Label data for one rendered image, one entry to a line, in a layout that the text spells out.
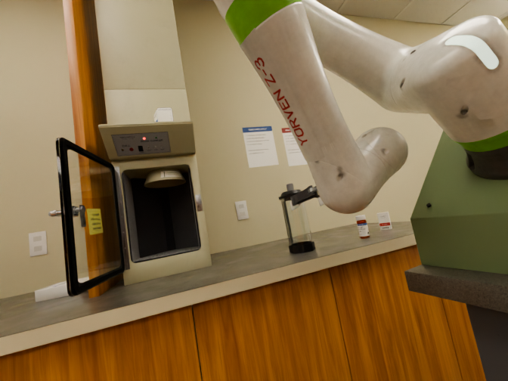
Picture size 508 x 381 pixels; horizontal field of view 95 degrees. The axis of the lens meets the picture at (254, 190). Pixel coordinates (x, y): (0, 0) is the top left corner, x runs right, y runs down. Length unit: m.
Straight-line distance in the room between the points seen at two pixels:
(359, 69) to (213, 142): 1.09
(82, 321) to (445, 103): 0.86
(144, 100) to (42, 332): 0.83
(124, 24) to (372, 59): 1.05
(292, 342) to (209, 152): 1.10
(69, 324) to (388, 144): 0.81
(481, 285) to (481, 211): 0.12
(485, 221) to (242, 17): 0.51
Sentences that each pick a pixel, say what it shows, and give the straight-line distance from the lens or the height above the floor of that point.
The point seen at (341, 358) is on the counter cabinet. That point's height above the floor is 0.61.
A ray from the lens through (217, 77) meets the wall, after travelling 1.74.
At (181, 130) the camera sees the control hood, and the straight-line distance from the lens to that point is 0.97.
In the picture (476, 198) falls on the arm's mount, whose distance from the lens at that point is 0.58.
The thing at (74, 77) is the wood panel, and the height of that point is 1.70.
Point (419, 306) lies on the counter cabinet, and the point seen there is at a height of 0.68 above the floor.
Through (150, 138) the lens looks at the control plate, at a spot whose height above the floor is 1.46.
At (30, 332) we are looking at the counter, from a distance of 0.80.
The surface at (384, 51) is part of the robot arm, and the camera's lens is 0.61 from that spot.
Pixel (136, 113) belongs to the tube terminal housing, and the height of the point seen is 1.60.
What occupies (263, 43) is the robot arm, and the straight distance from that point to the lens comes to 0.40.
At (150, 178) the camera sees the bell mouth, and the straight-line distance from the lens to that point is 1.06.
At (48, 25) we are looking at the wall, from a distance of 1.99.
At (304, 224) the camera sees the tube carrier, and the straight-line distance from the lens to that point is 0.92.
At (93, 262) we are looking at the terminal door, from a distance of 0.82.
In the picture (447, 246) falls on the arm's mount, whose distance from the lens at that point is 0.59.
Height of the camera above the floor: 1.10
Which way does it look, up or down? 7 degrees up
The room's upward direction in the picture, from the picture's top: 10 degrees counter-clockwise
